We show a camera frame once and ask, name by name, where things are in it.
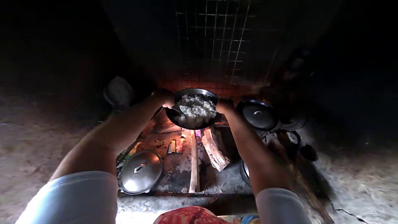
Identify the person's left hand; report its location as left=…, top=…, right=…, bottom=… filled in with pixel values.
left=152, top=88, right=175, bottom=109

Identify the person's right hand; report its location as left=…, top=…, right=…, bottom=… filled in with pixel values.
left=215, top=99, right=234, bottom=115

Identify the black round wok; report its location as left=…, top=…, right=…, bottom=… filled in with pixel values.
left=165, top=88, right=222, bottom=130

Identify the person's left forearm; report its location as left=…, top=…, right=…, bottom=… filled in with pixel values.
left=15, top=93, right=164, bottom=224

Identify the person's right forearm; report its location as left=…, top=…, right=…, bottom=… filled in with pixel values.
left=224, top=107, right=313, bottom=224

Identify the white cooked rice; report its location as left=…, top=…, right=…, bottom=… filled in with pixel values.
left=175, top=94, right=217, bottom=125

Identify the short burning firewood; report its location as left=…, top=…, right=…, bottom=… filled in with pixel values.
left=155, top=123, right=182, bottom=134

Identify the orange and yellow wrapper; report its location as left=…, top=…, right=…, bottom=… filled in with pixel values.
left=168, top=138, right=184, bottom=154

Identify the thick split firewood log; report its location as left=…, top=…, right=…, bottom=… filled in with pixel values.
left=201, top=127, right=231, bottom=172

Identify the long thin firewood stick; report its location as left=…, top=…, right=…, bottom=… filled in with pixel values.
left=189, top=130, right=201, bottom=193

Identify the round metal pot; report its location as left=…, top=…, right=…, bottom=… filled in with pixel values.
left=239, top=159, right=253, bottom=188

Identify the silver domed pot lid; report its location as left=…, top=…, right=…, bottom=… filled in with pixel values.
left=118, top=150, right=163, bottom=195

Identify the person's body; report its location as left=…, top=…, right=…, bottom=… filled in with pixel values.
left=153, top=206, right=232, bottom=224

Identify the long brown wooden pole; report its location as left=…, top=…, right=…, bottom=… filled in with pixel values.
left=280, top=149, right=335, bottom=224

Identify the dark lid with light handle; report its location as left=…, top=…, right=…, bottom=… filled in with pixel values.
left=237, top=99, right=278, bottom=131

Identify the wire grid rack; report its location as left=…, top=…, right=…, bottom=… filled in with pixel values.
left=175, top=0, right=257, bottom=85

